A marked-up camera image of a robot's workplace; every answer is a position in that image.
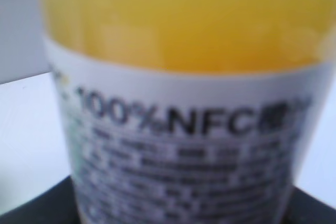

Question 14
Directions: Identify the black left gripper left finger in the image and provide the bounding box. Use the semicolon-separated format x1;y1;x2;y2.
1;176;80;224

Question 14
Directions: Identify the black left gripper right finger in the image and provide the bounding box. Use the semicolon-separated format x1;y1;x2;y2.
285;188;335;224

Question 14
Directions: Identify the orange juice bottle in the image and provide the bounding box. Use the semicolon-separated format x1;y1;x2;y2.
41;0;335;223

